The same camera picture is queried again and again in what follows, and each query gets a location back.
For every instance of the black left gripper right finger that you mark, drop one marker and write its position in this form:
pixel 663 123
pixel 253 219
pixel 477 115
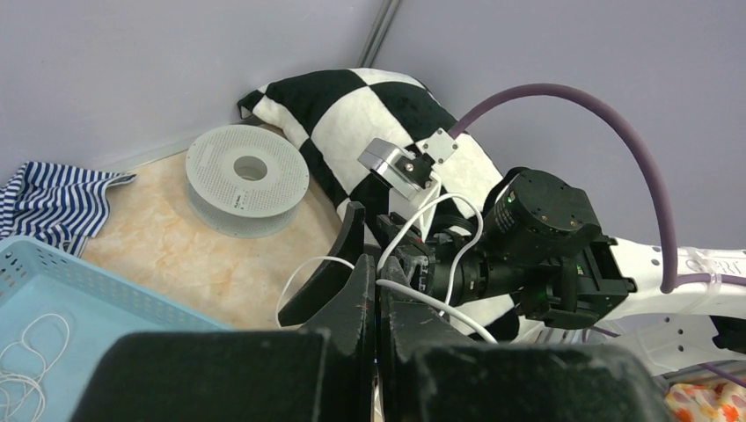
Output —
pixel 428 371

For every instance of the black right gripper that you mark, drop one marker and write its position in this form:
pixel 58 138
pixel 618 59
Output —
pixel 429 264

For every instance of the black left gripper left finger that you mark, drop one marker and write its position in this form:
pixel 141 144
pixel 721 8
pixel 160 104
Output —
pixel 319 372

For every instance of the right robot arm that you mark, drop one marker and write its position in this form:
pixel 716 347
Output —
pixel 704 316

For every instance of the blue perforated plastic basket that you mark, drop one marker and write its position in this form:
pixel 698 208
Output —
pixel 59 315

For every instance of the floral patterned cloth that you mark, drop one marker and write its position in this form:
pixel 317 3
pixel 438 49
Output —
pixel 722 401

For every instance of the blue white striped cloth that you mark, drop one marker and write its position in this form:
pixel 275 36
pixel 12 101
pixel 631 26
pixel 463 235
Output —
pixel 58 204

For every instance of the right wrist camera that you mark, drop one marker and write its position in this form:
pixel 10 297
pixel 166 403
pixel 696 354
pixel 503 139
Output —
pixel 412 176

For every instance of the grey cable spool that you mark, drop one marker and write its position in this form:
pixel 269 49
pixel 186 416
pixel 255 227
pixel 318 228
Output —
pixel 244 181

